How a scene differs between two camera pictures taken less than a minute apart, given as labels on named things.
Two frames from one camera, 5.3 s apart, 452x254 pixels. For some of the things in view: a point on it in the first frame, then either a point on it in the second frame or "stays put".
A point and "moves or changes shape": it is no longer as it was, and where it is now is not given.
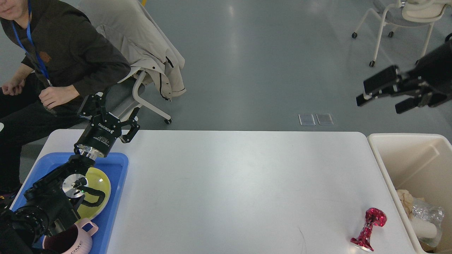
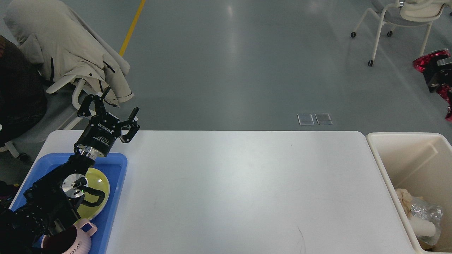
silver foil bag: (423, 211) stays put
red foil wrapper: (373, 216) moves or changes shape
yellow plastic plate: (98, 180) stays put
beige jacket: (149, 50) -> (51, 35)
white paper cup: (424, 229) stays put
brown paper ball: (406, 199) stays put
